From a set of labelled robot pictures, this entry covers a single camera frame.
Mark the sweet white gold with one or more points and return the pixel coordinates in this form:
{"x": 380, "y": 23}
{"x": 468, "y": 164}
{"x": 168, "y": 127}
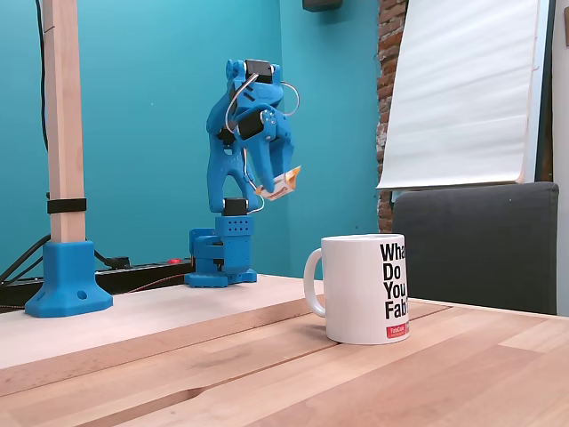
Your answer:
{"x": 282, "y": 184}

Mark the white mug black text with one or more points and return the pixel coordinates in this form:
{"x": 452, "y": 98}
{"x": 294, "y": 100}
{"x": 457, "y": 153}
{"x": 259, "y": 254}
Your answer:
{"x": 351, "y": 289}

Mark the black power strip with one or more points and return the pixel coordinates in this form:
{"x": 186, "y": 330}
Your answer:
{"x": 142, "y": 276}

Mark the black power plug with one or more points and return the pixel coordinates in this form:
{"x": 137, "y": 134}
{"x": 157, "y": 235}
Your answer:
{"x": 116, "y": 261}

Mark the white flip chart paper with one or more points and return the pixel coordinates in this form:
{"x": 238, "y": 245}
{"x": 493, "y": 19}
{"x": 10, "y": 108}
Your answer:
{"x": 458, "y": 89}

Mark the pale wooden base board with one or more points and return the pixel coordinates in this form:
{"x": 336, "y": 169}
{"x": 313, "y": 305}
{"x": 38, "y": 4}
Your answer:
{"x": 133, "y": 320}

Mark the flip chart easel board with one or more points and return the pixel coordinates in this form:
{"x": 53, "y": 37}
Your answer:
{"x": 544, "y": 89}

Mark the dark wall-mounted box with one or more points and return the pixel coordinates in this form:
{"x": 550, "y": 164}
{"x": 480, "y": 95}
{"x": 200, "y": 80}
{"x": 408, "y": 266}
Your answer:
{"x": 322, "y": 3}

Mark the wooden post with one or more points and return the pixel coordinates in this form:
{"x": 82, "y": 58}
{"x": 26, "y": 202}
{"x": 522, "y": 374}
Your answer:
{"x": 66, "y": 111}

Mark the blue post base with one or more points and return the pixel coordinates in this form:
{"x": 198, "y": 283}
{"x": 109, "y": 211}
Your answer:
{"x": 66, "y": 284}

